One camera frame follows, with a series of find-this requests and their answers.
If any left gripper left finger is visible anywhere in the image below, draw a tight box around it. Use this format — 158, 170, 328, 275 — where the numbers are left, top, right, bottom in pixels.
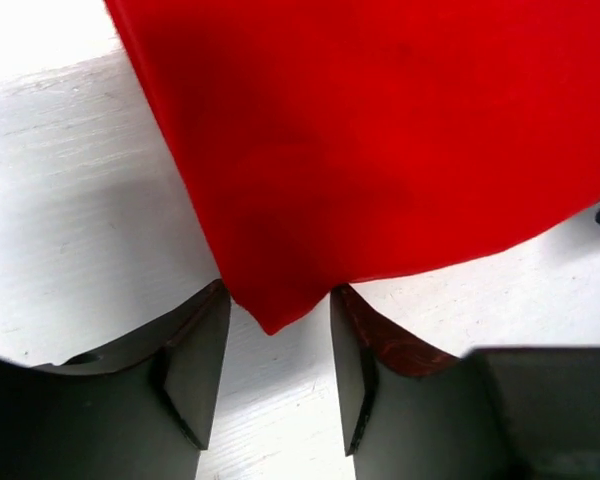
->
0, 280, 231, 479

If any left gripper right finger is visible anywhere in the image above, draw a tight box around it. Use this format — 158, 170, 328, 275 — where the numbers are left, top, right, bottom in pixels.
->
330, 285, 600, 479

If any red t shirt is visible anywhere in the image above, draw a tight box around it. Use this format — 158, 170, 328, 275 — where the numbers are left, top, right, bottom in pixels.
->
107, 1, 600, 334

